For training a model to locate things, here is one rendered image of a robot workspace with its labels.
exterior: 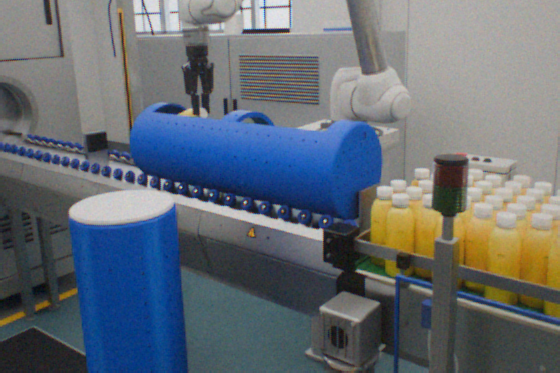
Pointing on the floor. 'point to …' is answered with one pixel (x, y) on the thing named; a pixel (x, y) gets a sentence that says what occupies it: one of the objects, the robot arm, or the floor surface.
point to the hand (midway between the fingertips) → (200, 104)
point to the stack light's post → (444, 304)
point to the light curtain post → (129, 53)
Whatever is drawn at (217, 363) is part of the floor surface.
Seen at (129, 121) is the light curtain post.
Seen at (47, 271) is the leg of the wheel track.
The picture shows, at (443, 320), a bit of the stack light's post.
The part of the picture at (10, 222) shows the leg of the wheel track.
